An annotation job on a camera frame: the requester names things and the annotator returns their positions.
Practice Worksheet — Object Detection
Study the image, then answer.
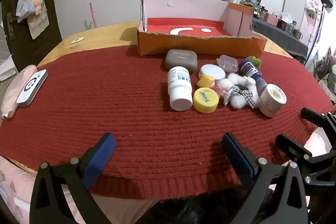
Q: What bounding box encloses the peach plush toy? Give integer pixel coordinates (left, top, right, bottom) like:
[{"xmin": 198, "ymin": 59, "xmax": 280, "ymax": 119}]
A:
[{"xmin": 29, "ymin": 0, "xmax": 43, "ymax": 14}]

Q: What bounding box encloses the yellow round tin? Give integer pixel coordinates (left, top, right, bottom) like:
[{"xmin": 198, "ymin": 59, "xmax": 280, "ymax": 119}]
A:
[{"xmin": 192, "ymin": 87, "xmax": 219, "ymax": 113}]

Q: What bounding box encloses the white paper sheet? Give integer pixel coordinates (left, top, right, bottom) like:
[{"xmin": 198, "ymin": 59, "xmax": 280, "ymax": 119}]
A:
[{"xmin": 0, "ymin": 53, "xmax": 17, "ymax": 81}]

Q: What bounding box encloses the white round jar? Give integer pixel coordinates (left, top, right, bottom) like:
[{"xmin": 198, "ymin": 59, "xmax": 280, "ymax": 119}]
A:
[{"xmin": 199, "ymin": 64, "xmax": 226, "ymax": 82}]

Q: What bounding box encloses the orange cardboard box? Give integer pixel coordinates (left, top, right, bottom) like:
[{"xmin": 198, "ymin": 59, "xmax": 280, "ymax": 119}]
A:
[{"xmin": 136, "ymin": 0, "xmax": 268, "ymax": 58}]

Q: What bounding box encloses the pink cabinet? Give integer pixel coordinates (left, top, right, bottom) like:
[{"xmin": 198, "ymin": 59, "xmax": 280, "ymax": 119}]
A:
[{"xmin": 306, "ymin": 1, "xmax": 326, "ymax": 46}]

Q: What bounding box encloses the small pink toy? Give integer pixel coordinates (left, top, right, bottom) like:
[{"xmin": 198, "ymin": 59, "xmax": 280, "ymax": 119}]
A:
[{"xmin": 211, "ymin": 84, "xmax": 228, "ymax": 97}]

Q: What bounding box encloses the white pill bottle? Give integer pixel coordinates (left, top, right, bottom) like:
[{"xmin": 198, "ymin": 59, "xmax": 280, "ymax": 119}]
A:
[{"xmin": 167, "ymin": 67, "xmax": 193, "ymax": 111}]

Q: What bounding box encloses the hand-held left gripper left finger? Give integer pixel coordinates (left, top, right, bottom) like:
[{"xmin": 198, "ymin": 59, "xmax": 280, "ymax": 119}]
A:
[{"xmin": 29, "ymin": 133, "xmax": 116, "ymax": 224}]

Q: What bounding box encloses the white jar with yellow label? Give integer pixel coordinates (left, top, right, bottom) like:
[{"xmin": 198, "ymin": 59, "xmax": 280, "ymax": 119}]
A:
[{"xmin": 259, "ymin": 84, "xmax": 287, "ymax": 118}]

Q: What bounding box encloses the group of cosmetics bottles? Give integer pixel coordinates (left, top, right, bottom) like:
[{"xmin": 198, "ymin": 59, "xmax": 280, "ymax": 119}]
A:
[{"xmin": 232, "ymin": 0, "xmax": 305, "ymax": 39}]

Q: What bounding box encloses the black glossy cloth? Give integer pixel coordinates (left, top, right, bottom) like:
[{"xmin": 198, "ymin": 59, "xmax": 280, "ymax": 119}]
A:
[{"xmin": 139, "ymin": 185, "xmax": 265, "ymax": 224}]

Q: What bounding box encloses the white device with black ring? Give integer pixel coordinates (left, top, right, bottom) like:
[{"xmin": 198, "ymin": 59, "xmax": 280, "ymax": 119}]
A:
[{"xmin": 16, "ymin": 69, "xmax": 48, "ymax": 107}]

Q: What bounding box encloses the grey eyeshadow case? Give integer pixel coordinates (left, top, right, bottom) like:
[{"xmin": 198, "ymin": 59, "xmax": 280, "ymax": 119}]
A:
[{"xmin": 165, "ymin": 49, "xmax": 198, "ymax": 73}]

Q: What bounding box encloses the pink case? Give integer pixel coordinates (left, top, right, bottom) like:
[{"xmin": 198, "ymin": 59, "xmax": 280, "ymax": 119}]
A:
[{"xmin": 0, "ymin": 64, "xmax": 37, "ymax": 119}]

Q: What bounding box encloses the red knitted mat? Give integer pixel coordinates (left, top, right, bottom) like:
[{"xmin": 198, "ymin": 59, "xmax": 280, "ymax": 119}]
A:
[{"xmin": 0, "ymin": 47, "xmax": 334, "ymax": 199}]

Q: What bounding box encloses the metal door handle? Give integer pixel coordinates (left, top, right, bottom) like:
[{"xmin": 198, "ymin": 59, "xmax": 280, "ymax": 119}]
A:
[{"xmin": 7, "ymin": 13, "xmax": 20, "ymax": 42}]

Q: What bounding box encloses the green leafy toy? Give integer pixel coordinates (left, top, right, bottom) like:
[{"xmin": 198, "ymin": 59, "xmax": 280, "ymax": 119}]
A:
[{"xmin": 245, "ymin": 55, "xmax": 262, "ymax": 68}]

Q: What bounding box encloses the clear small plastic box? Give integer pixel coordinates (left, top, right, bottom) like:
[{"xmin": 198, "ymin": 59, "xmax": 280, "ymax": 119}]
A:
[{"xmin": 217, "ymin": 55, "xmax": 239, "ymax": 73}]

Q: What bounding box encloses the dark tablecloth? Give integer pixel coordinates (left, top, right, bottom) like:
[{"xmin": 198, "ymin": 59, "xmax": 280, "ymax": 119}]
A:
[{"xmin": 252, "ymin": 17, "xmax": 309, "ymax": 64}]

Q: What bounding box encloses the dark wooden door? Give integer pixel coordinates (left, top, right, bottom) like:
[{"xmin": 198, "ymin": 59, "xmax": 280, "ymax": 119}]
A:
[{"xmin": 0, "ymin": 0, "xmax": 63, "ymax": 77}]

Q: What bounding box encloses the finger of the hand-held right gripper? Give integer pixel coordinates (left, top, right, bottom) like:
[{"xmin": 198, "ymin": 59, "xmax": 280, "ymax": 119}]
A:
[
  {"xmin": 301, "ymin": 108, "xmax": 336, "ymax": 151},
  {"xmin": 275, "ymin": 134, "xmax": 336, "ymax": 174}
]

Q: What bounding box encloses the white fluffy scrunchie with bow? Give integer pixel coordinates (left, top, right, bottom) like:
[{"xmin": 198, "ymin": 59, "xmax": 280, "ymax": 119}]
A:
[{"xmin": 223, "ymin": 73, "xmax": 260, "ymax": 109}]

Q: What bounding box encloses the small yellow duck toy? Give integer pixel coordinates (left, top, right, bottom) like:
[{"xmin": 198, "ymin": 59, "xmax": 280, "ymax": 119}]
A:
[{"xmin": 197, "ymin": 75, "xmax": 215, "ymax": 88}]

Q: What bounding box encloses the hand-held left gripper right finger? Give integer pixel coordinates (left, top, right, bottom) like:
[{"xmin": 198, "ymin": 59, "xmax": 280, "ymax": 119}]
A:
[{"xmin": 222, "ymin": 133, "xmax": 308, "ymax": 224}]

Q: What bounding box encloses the translucent plastic bag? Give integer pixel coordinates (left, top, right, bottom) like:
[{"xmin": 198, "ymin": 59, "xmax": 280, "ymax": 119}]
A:
[{"xmin": 16, "ymin": 0, "xmax": 36, "ymax": 22}]

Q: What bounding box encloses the dark blue bottle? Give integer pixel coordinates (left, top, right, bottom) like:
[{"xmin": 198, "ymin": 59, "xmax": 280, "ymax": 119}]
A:
[{"xmin": 238, "ymin": 58, "xmax": 268, "ymax": 96}]

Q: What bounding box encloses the pink stick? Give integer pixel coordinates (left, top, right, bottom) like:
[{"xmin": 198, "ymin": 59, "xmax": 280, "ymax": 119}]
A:
[{"xmin": 89, "ymin": 2, "xmax": 96, "ymax": 29}]

